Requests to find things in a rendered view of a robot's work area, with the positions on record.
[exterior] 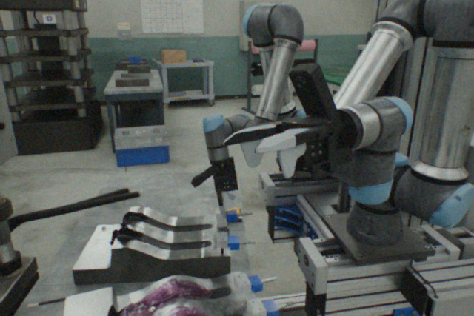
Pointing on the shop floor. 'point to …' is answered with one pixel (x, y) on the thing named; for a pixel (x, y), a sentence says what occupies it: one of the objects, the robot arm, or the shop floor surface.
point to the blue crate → (142, 155)
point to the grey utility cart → (184, 92)
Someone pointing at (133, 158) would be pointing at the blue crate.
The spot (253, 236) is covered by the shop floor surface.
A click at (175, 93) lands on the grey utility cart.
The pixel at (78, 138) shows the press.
